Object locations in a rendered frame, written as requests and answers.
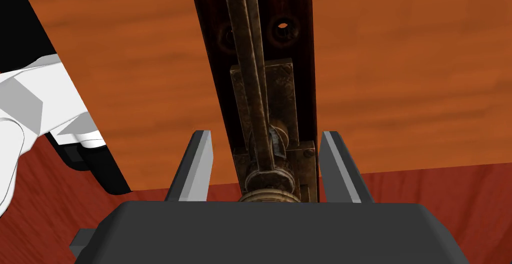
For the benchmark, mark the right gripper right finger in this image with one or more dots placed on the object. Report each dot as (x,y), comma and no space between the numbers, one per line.
(340,176)

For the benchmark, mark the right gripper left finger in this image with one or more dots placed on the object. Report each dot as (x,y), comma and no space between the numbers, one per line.
(194,176)

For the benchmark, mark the dark wooden door leaf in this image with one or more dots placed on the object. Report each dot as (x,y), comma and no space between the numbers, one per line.
(304,35)

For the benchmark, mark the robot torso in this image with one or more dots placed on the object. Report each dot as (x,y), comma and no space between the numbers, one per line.
(44,95)

